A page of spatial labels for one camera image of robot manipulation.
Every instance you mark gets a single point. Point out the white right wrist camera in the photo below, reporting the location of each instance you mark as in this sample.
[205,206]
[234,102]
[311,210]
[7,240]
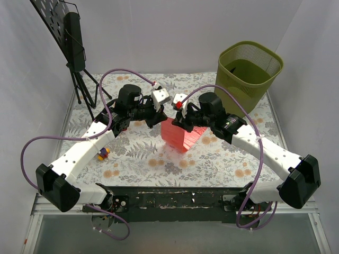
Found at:
[178,101]

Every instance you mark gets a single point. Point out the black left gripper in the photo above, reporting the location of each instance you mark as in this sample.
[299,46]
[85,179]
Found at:
[156,118]

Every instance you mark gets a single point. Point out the colourful toy figure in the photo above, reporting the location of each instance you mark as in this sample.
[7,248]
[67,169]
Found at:
[103,153]

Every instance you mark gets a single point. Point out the green plastic trash bin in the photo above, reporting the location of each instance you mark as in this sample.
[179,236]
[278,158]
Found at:
[246,70]

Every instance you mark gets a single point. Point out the black music stand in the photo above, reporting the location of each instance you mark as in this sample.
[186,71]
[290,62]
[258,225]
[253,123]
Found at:
[64,25]

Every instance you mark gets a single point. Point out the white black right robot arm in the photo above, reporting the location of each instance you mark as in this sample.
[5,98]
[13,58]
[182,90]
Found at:
[299,177]

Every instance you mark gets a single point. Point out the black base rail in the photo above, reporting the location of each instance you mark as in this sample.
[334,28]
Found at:
[171,204]

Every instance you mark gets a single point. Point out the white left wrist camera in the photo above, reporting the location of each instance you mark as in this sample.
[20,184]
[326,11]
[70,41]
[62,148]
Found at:
[160,95]

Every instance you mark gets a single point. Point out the red trash bag roll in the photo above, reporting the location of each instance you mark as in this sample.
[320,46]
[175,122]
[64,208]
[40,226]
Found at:
[178,138]

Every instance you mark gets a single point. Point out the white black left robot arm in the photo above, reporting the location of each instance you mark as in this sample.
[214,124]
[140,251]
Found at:
[56,181]

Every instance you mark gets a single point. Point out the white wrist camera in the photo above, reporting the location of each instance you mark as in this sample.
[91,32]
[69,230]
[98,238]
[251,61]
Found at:
[160,95]
[178,101]

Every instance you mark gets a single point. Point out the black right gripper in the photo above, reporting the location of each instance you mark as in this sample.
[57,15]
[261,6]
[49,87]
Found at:
[183,123]

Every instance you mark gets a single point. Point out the floral patterned table mat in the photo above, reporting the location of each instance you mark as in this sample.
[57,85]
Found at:
[140,157]

